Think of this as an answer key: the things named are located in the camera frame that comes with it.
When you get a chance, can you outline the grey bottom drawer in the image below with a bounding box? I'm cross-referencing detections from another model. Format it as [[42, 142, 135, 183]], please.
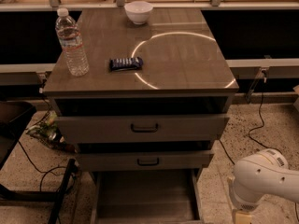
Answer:
[[91, 170, 205, 224]]

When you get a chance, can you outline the grey drawer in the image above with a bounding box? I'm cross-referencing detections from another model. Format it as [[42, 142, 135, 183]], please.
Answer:
[[91, 170, 205, 224], [77, 150, 213, 172], [56, 114, 229, 144]]

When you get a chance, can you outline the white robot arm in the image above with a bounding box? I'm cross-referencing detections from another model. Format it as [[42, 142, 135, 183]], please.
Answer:
[[228, 148, 299, 224]]

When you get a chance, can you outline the grey drawer cabinet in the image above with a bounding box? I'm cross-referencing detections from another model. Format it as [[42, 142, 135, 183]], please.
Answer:
[[42, 7, 240, 180]]

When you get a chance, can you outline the grey middle drawer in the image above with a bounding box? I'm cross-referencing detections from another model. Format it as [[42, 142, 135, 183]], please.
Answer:
[[77, 150, 213, 172]]

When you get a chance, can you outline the grey top drawer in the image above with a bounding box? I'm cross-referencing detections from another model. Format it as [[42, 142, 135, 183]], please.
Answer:
[[56, 114, 229, 144]]

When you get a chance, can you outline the dark blue snack bar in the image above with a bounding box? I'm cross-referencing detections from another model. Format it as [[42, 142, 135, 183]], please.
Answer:
[[109, 57, 143, 71]]

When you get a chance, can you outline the clear plastic water bottle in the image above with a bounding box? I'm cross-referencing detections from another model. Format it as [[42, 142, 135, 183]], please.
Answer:
[[55, 7, 89, 77]]

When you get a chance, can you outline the white ceramic bowl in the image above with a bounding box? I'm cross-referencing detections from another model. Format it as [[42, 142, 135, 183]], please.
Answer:
[[124, 1, 153, 25]]

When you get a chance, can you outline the green snack bag on floor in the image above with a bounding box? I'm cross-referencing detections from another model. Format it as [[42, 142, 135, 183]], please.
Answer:
[[26, 111, 76, 153]]

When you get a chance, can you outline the black cable right of cabinet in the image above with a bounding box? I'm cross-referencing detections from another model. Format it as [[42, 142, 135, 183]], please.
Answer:
[[218, 138, 235, 166]]

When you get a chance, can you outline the black power adapter cable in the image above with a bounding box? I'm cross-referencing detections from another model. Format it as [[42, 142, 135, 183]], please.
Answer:
[[248, 91, 299, 222]]

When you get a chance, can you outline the black cable on left floor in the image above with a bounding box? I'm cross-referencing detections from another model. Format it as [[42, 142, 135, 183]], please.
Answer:
[[17, 98, 76, 193]]

